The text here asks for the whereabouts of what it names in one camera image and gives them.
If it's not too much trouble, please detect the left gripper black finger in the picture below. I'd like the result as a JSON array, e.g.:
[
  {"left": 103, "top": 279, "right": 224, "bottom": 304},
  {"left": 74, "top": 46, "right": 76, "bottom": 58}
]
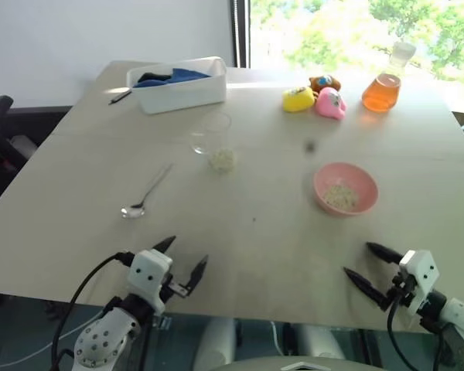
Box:
[
  {"left": 186, "top": 254, "right": 210, "bottom": 291},
  {"left": 151, "top": 235, "right": 177, "bottom": 256}
]

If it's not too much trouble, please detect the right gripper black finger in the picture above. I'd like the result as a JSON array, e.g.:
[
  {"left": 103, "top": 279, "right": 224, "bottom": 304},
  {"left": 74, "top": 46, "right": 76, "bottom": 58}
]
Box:
[
  {"left": 343, "top": 267, "right": 392, "bottom": 311},
  {"left": 365, "top": 241, "right": 405, "bottom": 267}
]

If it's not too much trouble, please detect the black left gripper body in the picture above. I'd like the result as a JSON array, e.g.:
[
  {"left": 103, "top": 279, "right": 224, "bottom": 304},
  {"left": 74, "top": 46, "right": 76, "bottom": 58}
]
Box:
[{"left": 160, "top": 271, "right": 191, "bottom": 307}]

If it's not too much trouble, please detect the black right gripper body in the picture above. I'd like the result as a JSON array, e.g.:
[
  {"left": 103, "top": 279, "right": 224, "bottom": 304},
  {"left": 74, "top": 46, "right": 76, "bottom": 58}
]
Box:
[{"left": 386, "top": 271, "right": 418, "bottom": 311}]

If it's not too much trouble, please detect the metal spoon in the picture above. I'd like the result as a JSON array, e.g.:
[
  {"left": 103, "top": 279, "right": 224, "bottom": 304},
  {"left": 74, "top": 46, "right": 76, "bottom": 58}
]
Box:
[{"left": 120, "top": 163, "right": 174, "bottom": 220}]

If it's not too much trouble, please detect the white rounded robot leg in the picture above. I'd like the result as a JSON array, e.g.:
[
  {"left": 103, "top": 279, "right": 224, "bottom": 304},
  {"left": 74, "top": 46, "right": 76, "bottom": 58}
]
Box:
[
  {"left": 292, "top": 323, "right": 347, "bottom": 361},
  {"left": 199, "top": 318, "right": 237, "bottom": 366}
]

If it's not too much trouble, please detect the pink bowl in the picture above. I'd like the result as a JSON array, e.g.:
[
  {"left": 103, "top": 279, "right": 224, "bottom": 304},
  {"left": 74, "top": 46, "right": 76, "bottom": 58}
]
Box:
[{"left": 312, "top": 162, "right": 380, "bottom": 215}]

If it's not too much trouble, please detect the small clear glass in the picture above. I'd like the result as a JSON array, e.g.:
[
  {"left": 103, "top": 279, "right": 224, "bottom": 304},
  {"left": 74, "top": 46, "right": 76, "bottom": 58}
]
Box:
[{"left": 189, "top": 131, "right": 212, "bottom": 155}]

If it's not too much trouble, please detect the grey robot torso edge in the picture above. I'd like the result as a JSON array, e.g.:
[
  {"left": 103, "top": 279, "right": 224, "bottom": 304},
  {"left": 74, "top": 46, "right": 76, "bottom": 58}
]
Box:
[{"left": 215, "top": 356, "right": 374, "bottom": 371}]

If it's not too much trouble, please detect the tall clear glass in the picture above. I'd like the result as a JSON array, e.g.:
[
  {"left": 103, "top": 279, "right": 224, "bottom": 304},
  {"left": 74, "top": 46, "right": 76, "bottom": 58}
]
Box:
[{"left": 202, "top": 111, "right": 240, "bottom": 178}]

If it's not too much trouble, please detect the white plastic bin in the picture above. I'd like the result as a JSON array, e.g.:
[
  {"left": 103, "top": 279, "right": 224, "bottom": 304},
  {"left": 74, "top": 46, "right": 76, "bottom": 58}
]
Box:
[{"left": 125, "top": 56, "right": 228, "bottom": 115}]

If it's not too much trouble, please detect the black pen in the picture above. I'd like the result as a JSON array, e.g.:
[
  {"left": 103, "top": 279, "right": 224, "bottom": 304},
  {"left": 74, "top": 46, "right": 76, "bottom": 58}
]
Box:
[{"left": 107, "top": 89, "right": 133, "bottom": 106}]

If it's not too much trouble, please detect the glass with orange liquid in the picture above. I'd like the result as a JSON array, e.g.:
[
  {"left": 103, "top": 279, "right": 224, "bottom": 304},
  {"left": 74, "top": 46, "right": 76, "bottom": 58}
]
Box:
[{"left": 361, "top": 73, "right": 404, "bottom": 114}]

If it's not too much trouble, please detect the pink plush toy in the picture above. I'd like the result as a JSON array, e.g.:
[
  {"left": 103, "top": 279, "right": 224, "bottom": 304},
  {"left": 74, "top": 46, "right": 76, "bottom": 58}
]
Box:
[{"left": 314, "top": 87, "right": 348, "bottom": 121}]

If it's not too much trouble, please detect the blue cloth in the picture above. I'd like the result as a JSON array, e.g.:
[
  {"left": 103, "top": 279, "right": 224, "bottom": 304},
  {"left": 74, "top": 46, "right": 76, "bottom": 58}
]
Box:
[{"left": 133, "top": 67, "right": 212, "bottom": 89}]

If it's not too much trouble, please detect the black cloth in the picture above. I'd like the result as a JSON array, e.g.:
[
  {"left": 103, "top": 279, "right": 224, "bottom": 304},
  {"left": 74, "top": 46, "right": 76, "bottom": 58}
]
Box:
[{"left": 137, "top": 71, "right": 170, "bottom": 83}]

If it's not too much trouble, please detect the yellow plush toy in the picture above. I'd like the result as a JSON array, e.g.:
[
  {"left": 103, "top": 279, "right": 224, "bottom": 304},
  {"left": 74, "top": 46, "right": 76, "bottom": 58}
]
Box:
[{"left": 281, "top": 87, "right": 316, "bottom": 114}]

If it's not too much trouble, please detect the brown plush toy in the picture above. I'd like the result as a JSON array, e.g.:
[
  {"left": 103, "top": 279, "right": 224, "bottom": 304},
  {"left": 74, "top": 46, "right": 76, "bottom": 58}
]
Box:
[{"left": 308, "top": 75, "right": 342, "bottom": 95}]

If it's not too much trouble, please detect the clear plastic bottle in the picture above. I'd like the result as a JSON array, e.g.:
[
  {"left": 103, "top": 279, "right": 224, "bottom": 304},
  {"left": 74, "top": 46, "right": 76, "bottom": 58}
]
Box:
[{"left": 386, "top": 41, "right": 418, "bottom": 80}]

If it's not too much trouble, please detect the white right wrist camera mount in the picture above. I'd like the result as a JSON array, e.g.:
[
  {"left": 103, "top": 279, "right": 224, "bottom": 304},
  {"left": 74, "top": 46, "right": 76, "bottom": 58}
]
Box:
[{"left": 398, "top": 249, "right": 438, "bottom": 316}]

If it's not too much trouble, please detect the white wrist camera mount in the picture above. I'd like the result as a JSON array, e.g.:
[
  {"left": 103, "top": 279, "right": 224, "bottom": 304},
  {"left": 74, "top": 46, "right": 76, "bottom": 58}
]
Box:
[
  {"left": 126, "top": 249, "right": 174, "bottom": 315},
  {"left": 398, "top": 249, "right": 438, "bottom": 316}
]

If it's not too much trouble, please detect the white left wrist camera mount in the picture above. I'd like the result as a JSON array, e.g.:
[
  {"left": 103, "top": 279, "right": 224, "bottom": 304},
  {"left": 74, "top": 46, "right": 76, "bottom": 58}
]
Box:
[{"left": 126, "top": 249, "right": 174, "bottom": 315}]

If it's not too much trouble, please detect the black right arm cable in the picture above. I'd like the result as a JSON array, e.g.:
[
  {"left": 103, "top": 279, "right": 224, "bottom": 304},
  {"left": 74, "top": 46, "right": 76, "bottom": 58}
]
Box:
[{"left": 386, "top": 301, "right": 413, "bottom": 371}]

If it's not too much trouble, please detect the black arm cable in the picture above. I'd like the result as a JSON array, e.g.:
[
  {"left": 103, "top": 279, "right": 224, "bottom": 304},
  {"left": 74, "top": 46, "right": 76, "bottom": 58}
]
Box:
[
  {"left": 50, "top": 250, "right": 137, "bottom": 371},
  {"left": 386, "top": 301, "right": 413, "bottom": 371}
]

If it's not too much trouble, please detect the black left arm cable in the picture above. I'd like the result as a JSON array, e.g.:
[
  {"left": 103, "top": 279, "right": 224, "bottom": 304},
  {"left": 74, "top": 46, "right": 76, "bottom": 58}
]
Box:
[{"left": 50, "top": 250, "right": 137, "bottom": 371}]

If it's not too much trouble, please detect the white floor cable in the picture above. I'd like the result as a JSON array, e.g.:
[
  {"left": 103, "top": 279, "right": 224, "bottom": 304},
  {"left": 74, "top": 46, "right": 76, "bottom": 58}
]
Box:
[{"left": 0, "top": 308, "right": 104, "bottom": 369}]

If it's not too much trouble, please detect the black window frame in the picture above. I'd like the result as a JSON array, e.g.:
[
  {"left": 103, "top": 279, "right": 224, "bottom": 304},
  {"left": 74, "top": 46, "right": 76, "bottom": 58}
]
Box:
[{"left": 234, "top": 0, "right": 253, "bottom": 70}]

